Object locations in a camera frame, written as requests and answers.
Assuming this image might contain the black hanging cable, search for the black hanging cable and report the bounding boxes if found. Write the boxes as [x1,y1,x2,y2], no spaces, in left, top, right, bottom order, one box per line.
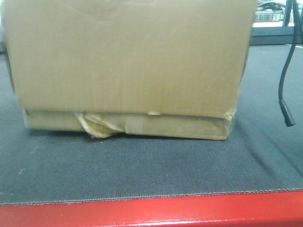
[278,0,299,127]

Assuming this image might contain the red conveyor frame edge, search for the red conveyor frame edge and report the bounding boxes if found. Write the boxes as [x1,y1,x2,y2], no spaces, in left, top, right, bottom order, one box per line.
[0,191,303,227]

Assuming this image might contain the dark grey conveyor belt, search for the dark grey conveyor belt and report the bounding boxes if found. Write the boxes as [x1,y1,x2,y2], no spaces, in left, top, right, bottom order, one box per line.
[0,45,303,205]

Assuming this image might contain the brown cardboard carton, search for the brown cardboard carton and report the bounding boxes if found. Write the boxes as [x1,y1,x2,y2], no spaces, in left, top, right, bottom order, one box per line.
[1,0,257,140]

